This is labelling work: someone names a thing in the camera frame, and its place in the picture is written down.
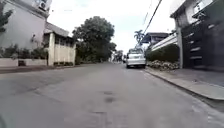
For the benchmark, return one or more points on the low planter wall with bushes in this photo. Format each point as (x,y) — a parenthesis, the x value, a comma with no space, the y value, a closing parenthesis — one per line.
(23,57)

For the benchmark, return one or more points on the dark roofed building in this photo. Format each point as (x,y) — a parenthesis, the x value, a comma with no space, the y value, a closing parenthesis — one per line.
(154,37)

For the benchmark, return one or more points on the large dark green tree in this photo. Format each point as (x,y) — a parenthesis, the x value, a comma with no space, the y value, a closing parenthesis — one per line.
(94,38)

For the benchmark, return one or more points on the green hedge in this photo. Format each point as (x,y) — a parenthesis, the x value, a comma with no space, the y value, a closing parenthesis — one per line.
(164,53)

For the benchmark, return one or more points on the dark gate building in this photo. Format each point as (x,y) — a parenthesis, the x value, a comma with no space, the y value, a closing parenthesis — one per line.
(203,36)

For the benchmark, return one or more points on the grey tall building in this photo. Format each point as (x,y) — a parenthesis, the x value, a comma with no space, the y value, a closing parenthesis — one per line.
(20,26)

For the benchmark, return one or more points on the pile of rubble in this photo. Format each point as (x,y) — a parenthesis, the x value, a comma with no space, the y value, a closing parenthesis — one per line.
(162,65)

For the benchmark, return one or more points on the grey concrete sidewalk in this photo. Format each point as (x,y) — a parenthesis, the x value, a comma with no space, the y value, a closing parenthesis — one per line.
(200,83)

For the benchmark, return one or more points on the grey asphalt road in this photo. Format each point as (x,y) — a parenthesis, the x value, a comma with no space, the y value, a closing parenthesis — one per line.
(100,96)

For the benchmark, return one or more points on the beige low building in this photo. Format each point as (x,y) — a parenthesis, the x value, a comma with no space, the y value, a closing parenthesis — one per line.
(61,46)

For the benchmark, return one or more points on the silver car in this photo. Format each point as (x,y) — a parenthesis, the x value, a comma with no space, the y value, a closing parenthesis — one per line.
(135,58)

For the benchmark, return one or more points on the palm tree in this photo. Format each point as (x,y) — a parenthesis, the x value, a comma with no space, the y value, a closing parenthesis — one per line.
(139,35)

